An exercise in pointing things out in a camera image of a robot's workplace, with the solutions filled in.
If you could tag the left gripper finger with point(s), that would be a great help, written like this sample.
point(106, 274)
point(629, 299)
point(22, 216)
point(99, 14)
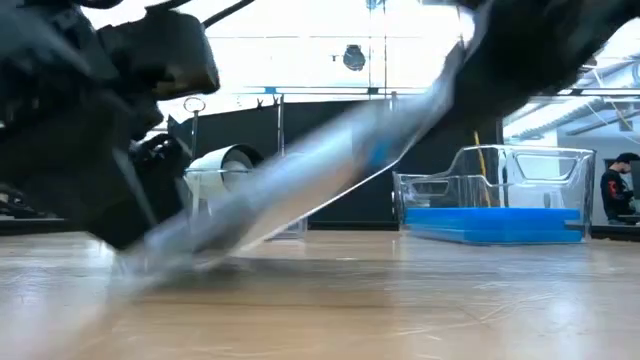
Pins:
point(150, 200)

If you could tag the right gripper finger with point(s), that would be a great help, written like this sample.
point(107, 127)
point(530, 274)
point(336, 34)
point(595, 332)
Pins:
point(480, 85)

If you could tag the black-tray clear jewel case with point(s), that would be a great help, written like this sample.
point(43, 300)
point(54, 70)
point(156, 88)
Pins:
point(300, 190)

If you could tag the clear plastic bin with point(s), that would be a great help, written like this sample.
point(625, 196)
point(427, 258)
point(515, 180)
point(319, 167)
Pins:
point(540, 190)
point(290, 220)

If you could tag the person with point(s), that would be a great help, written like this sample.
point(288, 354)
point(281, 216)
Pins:
point(615, 190)

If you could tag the black partition panel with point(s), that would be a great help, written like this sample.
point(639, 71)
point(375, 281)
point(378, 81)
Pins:
point(360, 210)

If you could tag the black ceiling camera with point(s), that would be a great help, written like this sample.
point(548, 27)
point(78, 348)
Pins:
point(354, 57)

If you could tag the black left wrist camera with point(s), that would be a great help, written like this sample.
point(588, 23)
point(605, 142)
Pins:
point(160, 50)

